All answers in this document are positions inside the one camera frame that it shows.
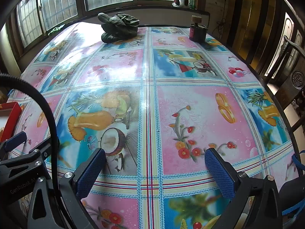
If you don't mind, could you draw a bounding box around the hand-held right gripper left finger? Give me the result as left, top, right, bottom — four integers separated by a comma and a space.
28, 148, 106, 229

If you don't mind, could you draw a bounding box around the green cloth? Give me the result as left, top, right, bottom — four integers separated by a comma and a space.
46, 25, 66, 35

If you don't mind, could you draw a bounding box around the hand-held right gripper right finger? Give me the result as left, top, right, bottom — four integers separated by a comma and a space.
204, 148, 283, 229

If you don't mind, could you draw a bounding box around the green leafy vegetable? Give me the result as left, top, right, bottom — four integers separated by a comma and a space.
98, 12, 140, 44

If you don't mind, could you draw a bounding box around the blue strap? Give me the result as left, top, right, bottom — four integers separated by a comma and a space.
282, 150, 305, 216

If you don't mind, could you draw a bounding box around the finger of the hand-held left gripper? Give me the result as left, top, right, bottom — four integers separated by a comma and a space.
0, 136, 60, 172
0, 131, 27, 153

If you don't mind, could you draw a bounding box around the dark wooden chair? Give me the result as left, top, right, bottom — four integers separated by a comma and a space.
262, 35, 305, 134

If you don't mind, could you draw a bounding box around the dark red glass bottle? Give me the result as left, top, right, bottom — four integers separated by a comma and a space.
189, 15, 207, 43

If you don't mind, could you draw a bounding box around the black corrugated cable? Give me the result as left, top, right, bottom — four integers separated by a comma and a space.
0, 74, 72, 229

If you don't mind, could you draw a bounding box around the red cardboard box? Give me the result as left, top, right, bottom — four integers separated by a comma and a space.
0, 102, 22, 142

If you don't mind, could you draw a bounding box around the printed plastic tablecloth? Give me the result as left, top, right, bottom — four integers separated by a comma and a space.
7, 21, 303, 229

